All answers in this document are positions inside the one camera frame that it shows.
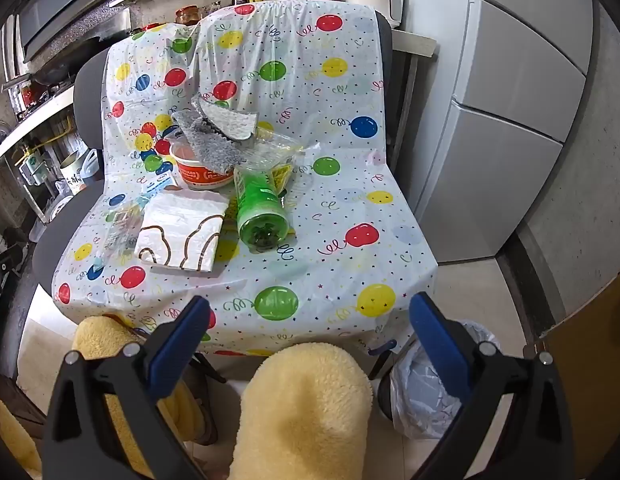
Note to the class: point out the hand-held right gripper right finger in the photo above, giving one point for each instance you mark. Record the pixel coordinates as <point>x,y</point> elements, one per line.
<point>439,345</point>

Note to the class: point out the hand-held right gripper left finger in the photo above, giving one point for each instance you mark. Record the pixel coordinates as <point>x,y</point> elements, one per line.
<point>182,345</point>

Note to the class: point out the green plastic bottle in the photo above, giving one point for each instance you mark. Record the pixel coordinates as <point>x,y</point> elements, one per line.
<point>260,200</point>

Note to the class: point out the trash bin with grey liner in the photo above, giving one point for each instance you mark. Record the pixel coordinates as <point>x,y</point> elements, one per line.
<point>419,395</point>

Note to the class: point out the white brown printed paper bag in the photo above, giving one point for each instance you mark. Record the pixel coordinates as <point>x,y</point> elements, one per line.
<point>180,220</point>

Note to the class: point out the clear crumpled plastic bag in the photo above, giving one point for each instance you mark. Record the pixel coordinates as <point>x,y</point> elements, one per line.
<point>122,225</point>

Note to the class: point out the brown wooden board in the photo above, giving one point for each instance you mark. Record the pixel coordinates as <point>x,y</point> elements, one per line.
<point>589,385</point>

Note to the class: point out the small blue white packet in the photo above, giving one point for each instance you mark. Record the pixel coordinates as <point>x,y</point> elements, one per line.
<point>157,190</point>

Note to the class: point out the orange instant noodle bowl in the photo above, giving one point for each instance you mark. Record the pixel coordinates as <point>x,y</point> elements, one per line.
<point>200,177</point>

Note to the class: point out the white plate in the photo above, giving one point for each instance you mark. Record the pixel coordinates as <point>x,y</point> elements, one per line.
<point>57,207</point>

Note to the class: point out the grey fuzzy cloth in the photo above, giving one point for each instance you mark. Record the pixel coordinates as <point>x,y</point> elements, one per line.
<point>205,145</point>

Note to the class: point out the white detergent jug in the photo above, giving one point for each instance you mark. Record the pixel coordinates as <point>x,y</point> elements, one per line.
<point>91,165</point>

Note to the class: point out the printed tin can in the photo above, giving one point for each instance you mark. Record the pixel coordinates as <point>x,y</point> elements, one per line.
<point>72,172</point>

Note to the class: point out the green drink bottle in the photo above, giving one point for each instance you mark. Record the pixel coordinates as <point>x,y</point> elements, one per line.
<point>275,150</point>

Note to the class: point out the grey white scouring pad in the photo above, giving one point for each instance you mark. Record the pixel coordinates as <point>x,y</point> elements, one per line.
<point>230,120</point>

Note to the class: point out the grey refrigerator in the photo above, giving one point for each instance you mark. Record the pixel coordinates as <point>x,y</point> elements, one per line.
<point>514,110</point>

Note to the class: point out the black office chair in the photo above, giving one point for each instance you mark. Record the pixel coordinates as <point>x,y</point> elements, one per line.
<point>90,100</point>

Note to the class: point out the balloon print plastic cover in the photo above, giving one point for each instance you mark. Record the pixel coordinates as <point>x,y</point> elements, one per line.
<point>315,110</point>

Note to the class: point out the white kitchen counter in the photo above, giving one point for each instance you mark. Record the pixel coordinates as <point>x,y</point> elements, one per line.
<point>30,125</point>

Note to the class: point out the black wok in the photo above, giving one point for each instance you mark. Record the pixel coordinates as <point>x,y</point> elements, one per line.
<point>52,74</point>

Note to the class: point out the red lid glass jar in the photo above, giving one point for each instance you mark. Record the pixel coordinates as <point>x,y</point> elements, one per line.
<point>187,15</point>

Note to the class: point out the steel range hood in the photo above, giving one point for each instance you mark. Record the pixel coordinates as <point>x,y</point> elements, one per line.
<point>65,5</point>

